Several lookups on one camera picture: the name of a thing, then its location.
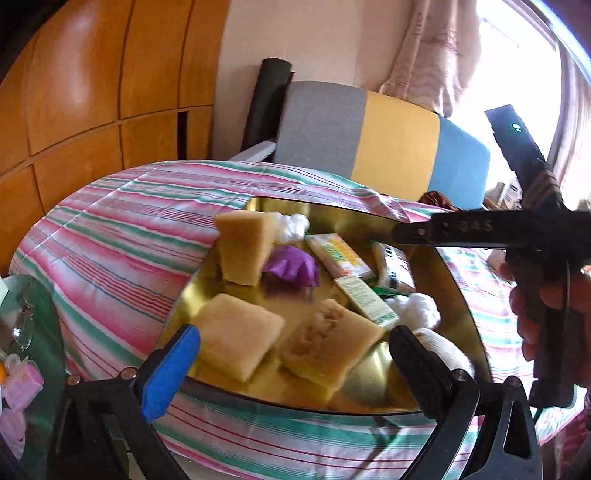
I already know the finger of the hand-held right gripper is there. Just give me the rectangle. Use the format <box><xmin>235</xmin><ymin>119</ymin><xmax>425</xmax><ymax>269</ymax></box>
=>
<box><xmin>389</xmin><ymin>222</ymin><xmax>437</xmax><ymax>246</ymax></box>

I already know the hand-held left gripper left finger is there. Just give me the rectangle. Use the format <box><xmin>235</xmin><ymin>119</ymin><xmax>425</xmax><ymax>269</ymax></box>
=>
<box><xmin>46</xmin><ymin>323</ymin><xmax>201</xmax><ymax>480</ymax></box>

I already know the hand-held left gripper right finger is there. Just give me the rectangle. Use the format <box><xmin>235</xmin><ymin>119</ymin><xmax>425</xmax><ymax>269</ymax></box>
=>
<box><xmin>388</xmin><ymin>324</ymin><xmax>543</xmax><ymax>480</ymax></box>

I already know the white bandage roll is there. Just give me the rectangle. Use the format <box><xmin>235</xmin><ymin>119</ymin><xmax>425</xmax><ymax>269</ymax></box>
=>
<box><xmin>413</xmin><ymin>325</ymin><xmax>476</xmax><ymax>374</ymax></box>

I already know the clear packet of seeds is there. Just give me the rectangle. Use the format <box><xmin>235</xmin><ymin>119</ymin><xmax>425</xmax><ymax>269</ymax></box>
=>
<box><xmin>372</xmin><ymin>242</ymin><xmax>416</xmax><ymax>296</ymax></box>

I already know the white cotton wad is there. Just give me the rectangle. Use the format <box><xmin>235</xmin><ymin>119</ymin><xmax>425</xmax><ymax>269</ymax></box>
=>
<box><xmin>392</xmin><ymin>292</ymin><xmax>441</xmax><ymax>329</ymax></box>

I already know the gold metal tin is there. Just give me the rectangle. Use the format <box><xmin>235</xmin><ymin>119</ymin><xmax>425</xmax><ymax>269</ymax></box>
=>
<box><xmin>159</xmin><ymin>196</ymin><xmax>490</xmax><ymax>416</ymax></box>

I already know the small green box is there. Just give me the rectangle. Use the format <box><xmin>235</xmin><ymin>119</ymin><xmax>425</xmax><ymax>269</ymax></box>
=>
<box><xmin>333</xmin><ymin>274</ymin><xmax>400</xmax><ymax>329</ymax></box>

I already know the beige green carton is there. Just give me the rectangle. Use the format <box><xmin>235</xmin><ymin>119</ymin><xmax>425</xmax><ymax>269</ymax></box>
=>
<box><xmin>305</xmin><ymin>233</ymin><xmax>377</xmax><ymax>280</ymax></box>

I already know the yellow sponge block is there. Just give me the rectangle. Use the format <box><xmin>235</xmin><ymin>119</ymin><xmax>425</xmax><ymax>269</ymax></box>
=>
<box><xmin>190</xmin><ymin>293</ymin><xmax>287</xmax><ymax>383</ymax></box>
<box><xmin>215</xmin><ymin>211</ymin><xmax>278</xmax><ymax>287</ymax></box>

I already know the brown sponge with holes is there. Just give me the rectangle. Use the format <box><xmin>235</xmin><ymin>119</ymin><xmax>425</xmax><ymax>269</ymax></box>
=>
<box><xmin>281</xmin><ymin>298</ymin><xmax>386</xmax><ymax>401</ymax></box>

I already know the white plastic wrapper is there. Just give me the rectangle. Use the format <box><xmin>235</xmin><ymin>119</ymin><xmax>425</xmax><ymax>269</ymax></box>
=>
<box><xmin>272</xmin><ymin>213</ymin><xmax>311</xmax><ymax>244</ymax></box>

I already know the purple wrapper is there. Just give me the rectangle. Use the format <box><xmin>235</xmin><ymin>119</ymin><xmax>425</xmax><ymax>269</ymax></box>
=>
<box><xmin>263</xmin><ymin>244</ymin><xmax>320</xmax><ymax>289</ymax></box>

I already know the person's right hand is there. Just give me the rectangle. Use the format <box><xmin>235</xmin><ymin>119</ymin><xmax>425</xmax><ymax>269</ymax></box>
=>
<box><xmin>500</xmin><ymin>257</ymin><xmax>591</xmax><ymax>366</ymax></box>

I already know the white cardboard box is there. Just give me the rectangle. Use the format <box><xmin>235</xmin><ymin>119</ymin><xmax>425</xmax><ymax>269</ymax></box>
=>
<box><xmin>501</xmin><ymin>182</ymin><xmax>523</xmax><ymax>208</ymax></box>

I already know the dark red cloth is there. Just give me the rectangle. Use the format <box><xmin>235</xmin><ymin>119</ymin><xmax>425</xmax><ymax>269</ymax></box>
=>
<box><xmin>418</xmin><ymin>189</ymin><xmax>462</xmax><ymax>213</ymax></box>

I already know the grey yellow blue sofa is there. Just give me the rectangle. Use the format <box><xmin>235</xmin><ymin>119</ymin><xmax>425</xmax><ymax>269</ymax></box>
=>
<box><xmin>276</xmin><ymin>80</ymin><xmax>491</xmax><ymax>210</ymax></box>

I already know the brown striped curtain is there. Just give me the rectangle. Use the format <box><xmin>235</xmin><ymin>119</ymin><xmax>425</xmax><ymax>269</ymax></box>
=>
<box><xmin>547</xmin><ymin>46</ymin><xmax>591</xmax><ymax>208</ymax></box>

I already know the striped pink green tablecloth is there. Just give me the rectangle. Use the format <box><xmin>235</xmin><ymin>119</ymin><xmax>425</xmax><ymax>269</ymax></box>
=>
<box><xmin>9</xmin><ymin>159</ymin><xmax>591</xmax><ymax>480</ymax></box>

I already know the glass side table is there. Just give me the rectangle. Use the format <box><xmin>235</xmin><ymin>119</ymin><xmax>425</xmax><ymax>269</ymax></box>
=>
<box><xmin>0</xmin><ymin>274</ymin><xmax>65</xmax><ymax>480</ymax></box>

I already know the pink wrapped bundle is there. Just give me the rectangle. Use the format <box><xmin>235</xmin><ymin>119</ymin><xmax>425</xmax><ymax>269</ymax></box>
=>
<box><xmin>0</xmin><ymin>355</ymin><xmax>44</xmax><ymax>457</ymax></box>

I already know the window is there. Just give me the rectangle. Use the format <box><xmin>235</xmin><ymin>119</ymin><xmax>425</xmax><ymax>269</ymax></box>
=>
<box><xmin>443</xmin><ymin>0</ymin><xmax>568</xmax><ymax>158</ymax></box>

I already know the white ridged plastic piece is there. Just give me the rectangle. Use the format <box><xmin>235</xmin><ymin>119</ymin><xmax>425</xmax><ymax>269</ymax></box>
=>
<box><xmin>228</xmin><ymin>141</ymin><xmax>277</xmax><ymax>162</ymax></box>

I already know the pink patterned curtain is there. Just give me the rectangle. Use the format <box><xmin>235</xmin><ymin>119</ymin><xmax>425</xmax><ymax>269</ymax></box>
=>
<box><xmin>379</xmin><ymin>0</ymin><xmax>481</xmax><ymax>118</ymax></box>

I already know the black rolled mat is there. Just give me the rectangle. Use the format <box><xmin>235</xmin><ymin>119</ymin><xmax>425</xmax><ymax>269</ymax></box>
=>
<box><xmin>241</xmin><ymin>58</ymin><xmax>294</xmax><ymax>153</ymax></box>

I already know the wooden wardrobe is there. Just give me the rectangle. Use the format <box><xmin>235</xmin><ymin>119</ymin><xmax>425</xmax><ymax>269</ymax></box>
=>
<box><xmin>0</xmin><ymin>0</ymin><xmax>232</xmax><ymax>278</ymax></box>

